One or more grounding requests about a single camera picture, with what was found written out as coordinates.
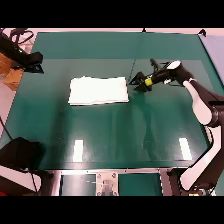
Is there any black garment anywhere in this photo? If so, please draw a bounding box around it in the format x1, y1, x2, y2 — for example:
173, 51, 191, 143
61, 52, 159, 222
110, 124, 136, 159
0, 136, 47, 172

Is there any silver frame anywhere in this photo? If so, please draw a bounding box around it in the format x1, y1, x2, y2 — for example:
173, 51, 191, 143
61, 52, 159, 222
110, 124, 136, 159
43, 167, 188, 197

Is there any white shirt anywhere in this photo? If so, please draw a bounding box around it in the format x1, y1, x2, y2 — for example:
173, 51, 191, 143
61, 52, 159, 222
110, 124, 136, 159
67, 76, 131, 106

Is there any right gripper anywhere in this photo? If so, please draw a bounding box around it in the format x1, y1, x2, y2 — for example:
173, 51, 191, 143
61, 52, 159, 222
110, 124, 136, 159
128, 67, 175, 93

